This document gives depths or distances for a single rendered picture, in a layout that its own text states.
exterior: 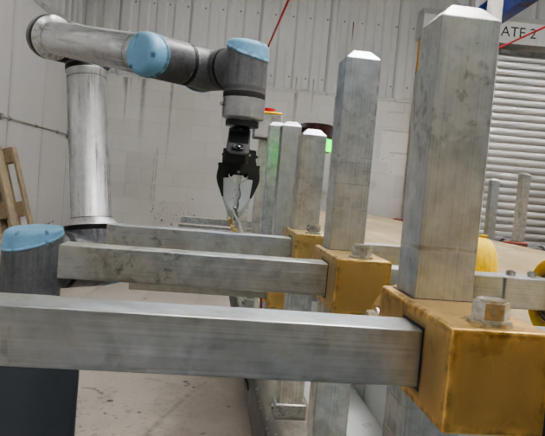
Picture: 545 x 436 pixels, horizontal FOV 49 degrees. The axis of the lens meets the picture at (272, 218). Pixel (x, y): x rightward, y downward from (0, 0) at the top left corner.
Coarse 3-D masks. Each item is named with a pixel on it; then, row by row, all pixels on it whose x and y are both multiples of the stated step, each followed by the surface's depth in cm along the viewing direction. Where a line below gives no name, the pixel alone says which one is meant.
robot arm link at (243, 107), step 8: (224, 96) 127; (232, 96) 125; (240, 96) 124; (224, 104) 128; (232, 104) 125; (240, 104) 124; (248, 104) 125; (256, 104) 125; (264, 104) 128; (224, 112) 127; (232, 112) 125; (240, 112) 125; (248, 112) 125; (256, 112) 126; (264, 112) 129; (256, 120) 128
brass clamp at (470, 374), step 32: (384, 288) 38; (416, 320) 32; (448, 320) 29; (512, 320) 30; (448, 352) 28; (480, 352) 28; (512, 352) 28; (544, 352) 28; (448, 384) 28; (480, 384) 28; (512, 384) 28; (544, 384) 28; (448, 416) 28; (480, 416) 28; (512, 416) 28
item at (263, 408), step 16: (240, 304) 165; (256, 384) 100; (272, 384) 100; (256, 400) 94; (272, 400) 88; (304, 400) 88; (256, 416) 92; (272, 416) 86; (288, 416) 85; (304, 416) 86; (256, 432) 91; (272, 432) 81; (288, 432) 81; (304, 432) 82
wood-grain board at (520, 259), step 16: (320, 224) 226; (368, 224) 257; (384, 224) 269; (400, 224) 282; (368, 240) 166; (384, 240) 171; (400, 240) 176; (496, 240) 217; (512, 256) 155; (528, 256) 160; (544, 256) 164; (528, 320) 69
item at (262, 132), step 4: (268, 112) 157; (272, 112) 157; (276, 112) 157; (280, 112) 157; (264, 116) 157; (268, 116) 157; (272, 116) 157; (276, 116) 157; (280, 116) 157; (264, 120) 157; (268, 120) 157; (272, 120) 157; (276, 120) 157; (280, 120) 157; (260, 124) 157; (264, 124) 157; (268, 124) 157; (260, 128) 157; (264, 128) 157; (256, 132) 157; (260, 132) 157; (264, 132) 157; (256, 136) 157; (260, 136) 157; (264, 136) 157
